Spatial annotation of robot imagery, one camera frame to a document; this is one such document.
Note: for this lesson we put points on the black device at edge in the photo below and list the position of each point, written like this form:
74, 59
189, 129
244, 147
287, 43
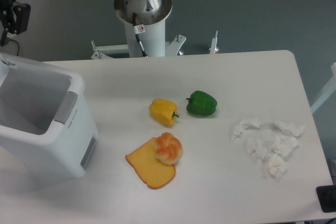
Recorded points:
326, 197

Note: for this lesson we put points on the yellow bell pepper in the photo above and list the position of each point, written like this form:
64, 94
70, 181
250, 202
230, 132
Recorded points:
163, 111

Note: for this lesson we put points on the white levelling foot post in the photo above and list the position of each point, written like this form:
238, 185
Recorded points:
214, 48

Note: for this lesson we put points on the toast bread slice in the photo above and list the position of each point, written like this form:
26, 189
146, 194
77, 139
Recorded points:
150, 170

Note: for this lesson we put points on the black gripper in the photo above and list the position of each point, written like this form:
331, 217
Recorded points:
14, 19

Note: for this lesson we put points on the white base bracket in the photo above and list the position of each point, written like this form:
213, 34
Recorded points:
106, 52
173, 48

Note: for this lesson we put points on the white frame post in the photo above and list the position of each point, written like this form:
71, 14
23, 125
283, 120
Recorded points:
326, 91

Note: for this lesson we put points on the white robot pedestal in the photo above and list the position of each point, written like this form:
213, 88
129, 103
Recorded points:
144, 25

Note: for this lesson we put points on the crumpled white tissue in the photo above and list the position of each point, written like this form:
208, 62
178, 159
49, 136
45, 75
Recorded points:
289, 128
277, 167
255, 145
243, 124
284, 145

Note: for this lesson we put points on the white base bracket left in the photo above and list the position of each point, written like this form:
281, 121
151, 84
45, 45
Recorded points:
106, 52

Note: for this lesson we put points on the white trash can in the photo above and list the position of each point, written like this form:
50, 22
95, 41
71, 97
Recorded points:
45, 120

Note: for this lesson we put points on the white base bracket right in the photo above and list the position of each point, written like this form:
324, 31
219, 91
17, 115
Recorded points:
173, 48

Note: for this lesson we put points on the knotted bread roll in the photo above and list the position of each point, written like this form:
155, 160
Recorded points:
167, 148

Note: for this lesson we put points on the green bell pepper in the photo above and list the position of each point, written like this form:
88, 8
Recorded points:
201, 103

